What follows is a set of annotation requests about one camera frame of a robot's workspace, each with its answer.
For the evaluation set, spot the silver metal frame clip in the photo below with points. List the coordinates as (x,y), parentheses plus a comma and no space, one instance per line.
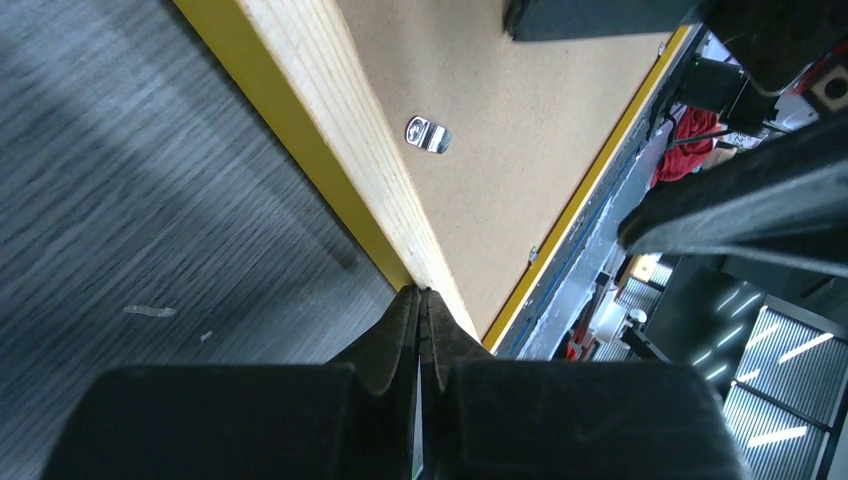
(426,135)

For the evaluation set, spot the brown fibreboard backing board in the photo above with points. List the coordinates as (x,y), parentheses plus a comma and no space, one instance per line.
(526,119)

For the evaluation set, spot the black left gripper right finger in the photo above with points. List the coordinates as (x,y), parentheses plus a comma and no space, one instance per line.
(491,418)

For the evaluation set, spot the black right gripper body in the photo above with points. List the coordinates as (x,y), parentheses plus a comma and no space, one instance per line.
(783,66)

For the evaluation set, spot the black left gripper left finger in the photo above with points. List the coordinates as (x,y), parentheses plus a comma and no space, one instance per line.
(349,418)

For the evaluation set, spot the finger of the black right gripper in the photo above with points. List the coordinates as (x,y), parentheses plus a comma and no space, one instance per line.
(784,202)
(554,20)

